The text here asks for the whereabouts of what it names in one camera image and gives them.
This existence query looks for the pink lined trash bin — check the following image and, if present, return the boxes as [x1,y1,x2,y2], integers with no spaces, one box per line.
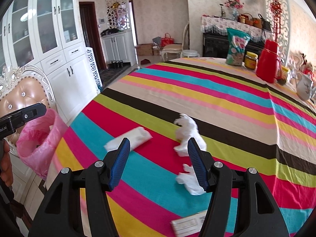
[16,109,68,180]

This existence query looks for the person's left hand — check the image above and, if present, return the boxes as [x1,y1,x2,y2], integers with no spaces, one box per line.
[1,140,13,187]

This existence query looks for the ornate tan leather chair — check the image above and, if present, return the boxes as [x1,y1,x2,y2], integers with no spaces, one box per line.
[1,65,57,156]

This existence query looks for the white printed paper box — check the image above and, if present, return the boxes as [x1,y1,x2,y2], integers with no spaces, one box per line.
[171,210,207,237]

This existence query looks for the small crumpled white tissue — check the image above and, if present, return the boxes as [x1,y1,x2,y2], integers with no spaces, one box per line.
[176,164,205,196]

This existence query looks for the colourful striped tablecloth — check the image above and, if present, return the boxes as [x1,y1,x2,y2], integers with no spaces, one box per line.
[47,58,315,236]

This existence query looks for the white glass door cabinet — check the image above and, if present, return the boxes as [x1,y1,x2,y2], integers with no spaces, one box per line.
[1,0,100,124]

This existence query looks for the folded white tissue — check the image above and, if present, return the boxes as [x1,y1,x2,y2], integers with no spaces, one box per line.
[104,127,153,151]

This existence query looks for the white low shoe cabinet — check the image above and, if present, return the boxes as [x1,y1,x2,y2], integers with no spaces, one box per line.
[101,30,137,66]

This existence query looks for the white ceramic teapot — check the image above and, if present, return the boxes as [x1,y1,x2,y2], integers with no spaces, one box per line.
[295,71,315,101]

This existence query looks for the red thermos jug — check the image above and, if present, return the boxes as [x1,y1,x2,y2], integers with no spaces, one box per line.
[256,40,281,84]

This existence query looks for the yellow lid glass jar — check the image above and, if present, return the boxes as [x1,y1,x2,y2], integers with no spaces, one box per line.
[244,51,258,70]

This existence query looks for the cardboard box on floor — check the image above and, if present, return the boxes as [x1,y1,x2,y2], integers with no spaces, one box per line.
[136,43,153,56]

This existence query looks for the black upright piano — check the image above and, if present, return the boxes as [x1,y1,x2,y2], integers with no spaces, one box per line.
[202,31,266,58]

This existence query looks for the teal snack bag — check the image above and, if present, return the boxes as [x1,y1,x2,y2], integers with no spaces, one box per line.
[226,28,251,66]

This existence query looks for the white round stool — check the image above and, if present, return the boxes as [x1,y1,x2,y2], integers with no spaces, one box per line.
[181,50,200,58]

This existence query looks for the red gift bag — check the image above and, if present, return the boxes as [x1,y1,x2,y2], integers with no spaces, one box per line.
[161,33,174,47]

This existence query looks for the cream dining chair far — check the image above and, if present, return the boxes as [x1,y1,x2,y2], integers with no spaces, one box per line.
[161,22,190,61]

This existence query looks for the black handbag on piano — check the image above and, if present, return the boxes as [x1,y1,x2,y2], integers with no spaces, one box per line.
[258,13,272,32]

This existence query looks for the floral lace piano cover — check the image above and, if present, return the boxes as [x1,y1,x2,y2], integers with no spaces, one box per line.
[201,16,274,42]

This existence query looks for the red chinese knot ornament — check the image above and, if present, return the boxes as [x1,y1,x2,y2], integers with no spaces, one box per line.
[270,0,283,42]

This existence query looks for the pink flower bouquet vase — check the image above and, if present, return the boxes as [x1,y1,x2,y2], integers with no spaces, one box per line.
[224,0,244,22]

